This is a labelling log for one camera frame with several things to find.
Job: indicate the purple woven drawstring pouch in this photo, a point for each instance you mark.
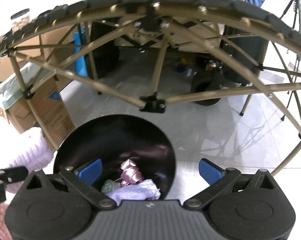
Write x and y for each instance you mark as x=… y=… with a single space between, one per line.
x=145 y=190

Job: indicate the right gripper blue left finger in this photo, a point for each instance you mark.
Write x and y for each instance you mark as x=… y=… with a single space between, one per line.
x=80 y=181

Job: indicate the pink satin cloth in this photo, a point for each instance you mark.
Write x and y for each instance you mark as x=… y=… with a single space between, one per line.
x=130 y=173

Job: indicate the cardboard box with green liner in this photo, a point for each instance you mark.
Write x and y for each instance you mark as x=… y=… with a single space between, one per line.
x=45 y=107

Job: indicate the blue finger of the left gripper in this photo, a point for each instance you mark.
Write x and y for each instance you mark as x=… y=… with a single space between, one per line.
x=13 y=175

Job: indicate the black camera tripod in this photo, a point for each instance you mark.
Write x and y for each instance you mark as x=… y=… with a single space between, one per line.
x=296 y=5

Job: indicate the lilac fuzzy towel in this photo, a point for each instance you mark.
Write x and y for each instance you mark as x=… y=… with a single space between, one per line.
x=29 y=149

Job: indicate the iridescent plastic bag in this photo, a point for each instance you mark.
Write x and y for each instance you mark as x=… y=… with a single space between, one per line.
x=110 y=186

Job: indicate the black round trash bin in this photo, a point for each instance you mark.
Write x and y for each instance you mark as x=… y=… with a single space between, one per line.
x=114 y=139

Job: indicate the tan folding slat table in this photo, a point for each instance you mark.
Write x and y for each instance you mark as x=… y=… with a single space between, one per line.
x=145 y=23

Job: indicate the clear jar with black lid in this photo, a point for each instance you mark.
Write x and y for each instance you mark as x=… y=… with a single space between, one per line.
x=20 y=19

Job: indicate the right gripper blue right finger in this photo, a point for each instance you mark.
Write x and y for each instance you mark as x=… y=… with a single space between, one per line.
x=221 y=182

